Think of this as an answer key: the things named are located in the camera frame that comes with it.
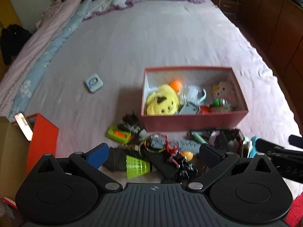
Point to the green orange toy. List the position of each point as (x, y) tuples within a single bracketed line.
[(118, 134)]

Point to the red box lid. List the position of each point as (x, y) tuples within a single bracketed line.
[(42, 141)]

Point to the blue floral blanket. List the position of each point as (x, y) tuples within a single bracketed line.
[(47, 56)]

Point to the white pillow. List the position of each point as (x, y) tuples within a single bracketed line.
[(111, 1)]

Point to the grey carabiner hook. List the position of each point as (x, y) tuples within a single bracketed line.
[(204, 97)]

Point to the red cardboard box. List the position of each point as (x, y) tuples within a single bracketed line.
[(194, 123)]

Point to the pink plush doll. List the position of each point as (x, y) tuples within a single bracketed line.
[(223, 91)]

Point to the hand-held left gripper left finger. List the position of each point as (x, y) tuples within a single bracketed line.
[(97, 156)]

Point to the wooden nightstand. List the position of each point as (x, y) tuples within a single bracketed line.
[(226, 3)]

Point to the grey studded plate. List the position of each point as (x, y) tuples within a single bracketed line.
[(188, 110)]

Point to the yellow plush toy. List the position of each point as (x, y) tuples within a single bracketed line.
[(162, 100)]

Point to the blue silicone case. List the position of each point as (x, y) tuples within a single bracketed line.
[(252, 146)]

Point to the grey toy beam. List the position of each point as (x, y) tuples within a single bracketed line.
[(187, 143)]

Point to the red cloth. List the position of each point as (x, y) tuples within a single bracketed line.
[(296, 210)]

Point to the orange ball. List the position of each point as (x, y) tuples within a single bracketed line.
[(176, 85)]

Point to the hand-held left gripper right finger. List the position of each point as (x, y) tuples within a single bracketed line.
[(209, 155)]

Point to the yellow-orange ball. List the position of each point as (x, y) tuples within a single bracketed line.
[(189, 156)]

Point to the pink tape roll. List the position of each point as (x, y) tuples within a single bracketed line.
[(214, 137)]

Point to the small white blue device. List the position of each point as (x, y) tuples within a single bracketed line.
[(94, 82)]

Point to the green black small toy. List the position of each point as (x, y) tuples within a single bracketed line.
[(219, 102)]

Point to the green plastic shuttlecock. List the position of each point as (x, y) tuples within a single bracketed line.
[(137, 166)]

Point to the wooden wardrobe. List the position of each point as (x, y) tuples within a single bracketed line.
[(272, 28)]

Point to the smartphone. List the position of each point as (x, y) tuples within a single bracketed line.
[(23, 125)]

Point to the white shuttlecock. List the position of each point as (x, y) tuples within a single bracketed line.
[(189, 93)]

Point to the black red tangled toy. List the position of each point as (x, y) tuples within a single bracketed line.
[(230, 139)]

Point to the black bag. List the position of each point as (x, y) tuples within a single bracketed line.
[(13, 40)]

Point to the black wallet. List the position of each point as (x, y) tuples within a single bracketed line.
[(163, 166)]

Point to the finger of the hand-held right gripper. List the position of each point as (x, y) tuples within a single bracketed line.
[(296, 140), (269, 145)]

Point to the pink striped blanket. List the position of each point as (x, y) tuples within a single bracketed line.
[(28, 52)]

